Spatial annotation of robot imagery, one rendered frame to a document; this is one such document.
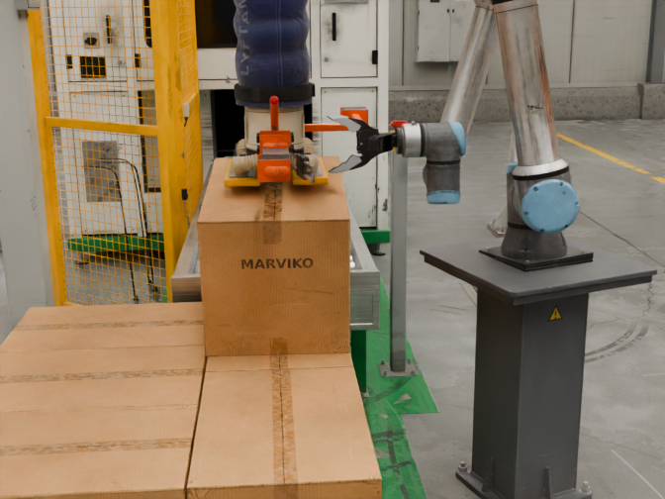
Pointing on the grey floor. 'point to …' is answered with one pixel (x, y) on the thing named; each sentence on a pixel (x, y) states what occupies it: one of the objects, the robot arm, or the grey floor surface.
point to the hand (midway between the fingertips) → (327, 145)
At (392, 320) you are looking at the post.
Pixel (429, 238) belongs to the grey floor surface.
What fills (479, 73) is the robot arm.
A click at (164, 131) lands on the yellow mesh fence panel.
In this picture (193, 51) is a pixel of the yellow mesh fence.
